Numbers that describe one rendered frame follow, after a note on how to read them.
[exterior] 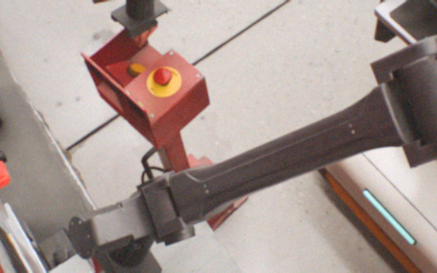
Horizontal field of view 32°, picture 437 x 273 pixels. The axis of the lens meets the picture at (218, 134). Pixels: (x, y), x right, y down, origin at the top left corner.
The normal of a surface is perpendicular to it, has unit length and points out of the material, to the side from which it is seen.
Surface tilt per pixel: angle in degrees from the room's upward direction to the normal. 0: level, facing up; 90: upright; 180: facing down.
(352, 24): 0
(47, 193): 0
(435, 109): 42
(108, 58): 90
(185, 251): 0
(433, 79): 32
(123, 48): 90
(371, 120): 48
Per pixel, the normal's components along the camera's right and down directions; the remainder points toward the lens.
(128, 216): 0.55, -0.29
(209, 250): -0.09, -0.46
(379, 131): -0.63, 0.15
